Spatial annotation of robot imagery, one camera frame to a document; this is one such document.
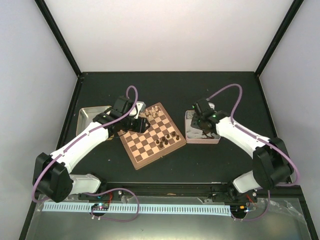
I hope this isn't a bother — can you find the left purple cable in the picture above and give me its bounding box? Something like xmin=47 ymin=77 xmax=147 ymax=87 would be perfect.
xmin=31 ymin=85 xmax=140 ymax=203

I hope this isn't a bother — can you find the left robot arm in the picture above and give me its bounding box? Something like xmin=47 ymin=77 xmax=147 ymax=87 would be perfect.
xmin=32 ymin=96 xmax=150 ymax=203

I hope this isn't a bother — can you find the wooden chess board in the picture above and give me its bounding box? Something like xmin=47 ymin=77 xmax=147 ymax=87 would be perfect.
xmin=118 ymin=102 xmax=187 ymax=170

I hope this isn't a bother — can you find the light blue cable duct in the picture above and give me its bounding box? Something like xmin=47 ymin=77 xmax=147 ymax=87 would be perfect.
xmin=42 ymin=202 xmax=231 ymax=217

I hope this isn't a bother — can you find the white chess pieces row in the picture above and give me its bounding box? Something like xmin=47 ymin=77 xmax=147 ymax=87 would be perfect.
xmin=144 ymin=105 xmax=162 ymax=121

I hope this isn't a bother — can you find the small circuit board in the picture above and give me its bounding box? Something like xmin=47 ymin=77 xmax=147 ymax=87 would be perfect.
xmin=91 ymin=203 xmax=109 ymax=211

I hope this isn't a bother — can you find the yellow-rimmed metal tin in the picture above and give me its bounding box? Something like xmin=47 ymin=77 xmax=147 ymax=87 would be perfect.
xmin=75 ymin=105 xmax=110 ymax=136

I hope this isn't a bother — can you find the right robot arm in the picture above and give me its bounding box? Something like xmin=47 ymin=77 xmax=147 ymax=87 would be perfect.
xmin=190 ymin=111 xmax=294 ymax=202

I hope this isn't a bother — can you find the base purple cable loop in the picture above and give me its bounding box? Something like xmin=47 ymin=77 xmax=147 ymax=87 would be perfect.
xmin=90 ymin=188 xmax=140 ymax=223

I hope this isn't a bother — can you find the pink-rimmed metal tin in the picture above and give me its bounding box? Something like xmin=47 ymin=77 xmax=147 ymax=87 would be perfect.
xmin=184 ymin=110 xmax=221 ymax=144

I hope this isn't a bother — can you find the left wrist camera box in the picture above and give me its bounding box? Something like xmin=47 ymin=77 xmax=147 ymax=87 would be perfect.
xmin=130 ymin=101 xmax=146 ymax=119

